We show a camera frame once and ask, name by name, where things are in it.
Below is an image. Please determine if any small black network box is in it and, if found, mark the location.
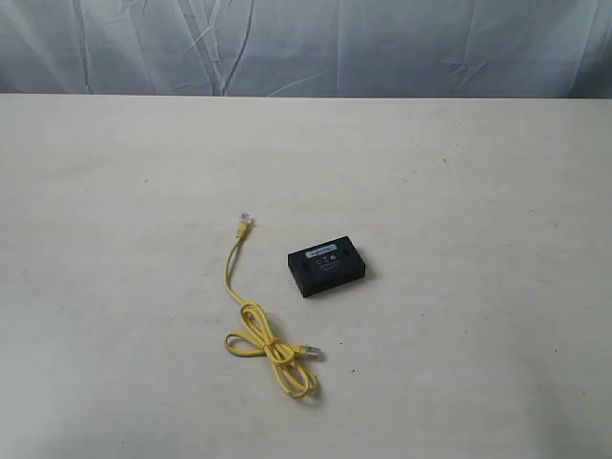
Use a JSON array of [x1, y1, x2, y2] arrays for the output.
[[287, 236, 366, 298]]

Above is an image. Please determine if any yellow ethernet cable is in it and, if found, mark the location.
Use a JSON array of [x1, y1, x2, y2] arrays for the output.
[[223, 211, 330, 400]]

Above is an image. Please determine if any grey wrinkled backdrop cloth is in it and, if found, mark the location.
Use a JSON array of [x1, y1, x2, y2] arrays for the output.
[[1, 1, 611, 98]]

